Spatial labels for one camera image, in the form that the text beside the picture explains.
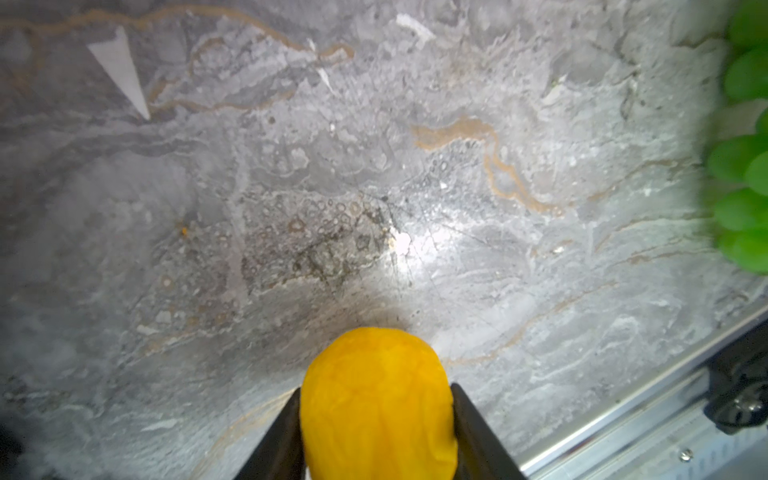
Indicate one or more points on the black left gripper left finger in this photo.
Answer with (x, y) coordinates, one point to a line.
(279, 455)

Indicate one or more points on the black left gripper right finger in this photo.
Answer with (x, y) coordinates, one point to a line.
(481, 455)

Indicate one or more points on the yellow fake lemon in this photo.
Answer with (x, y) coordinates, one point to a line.
(377, 404)

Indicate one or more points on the green fake grape bunch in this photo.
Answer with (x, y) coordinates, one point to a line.
(739, 157)

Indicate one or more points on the aluminium front rail frame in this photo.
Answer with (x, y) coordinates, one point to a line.
(657, 428)

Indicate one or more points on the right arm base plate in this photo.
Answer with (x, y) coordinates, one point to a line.
(737, 395)

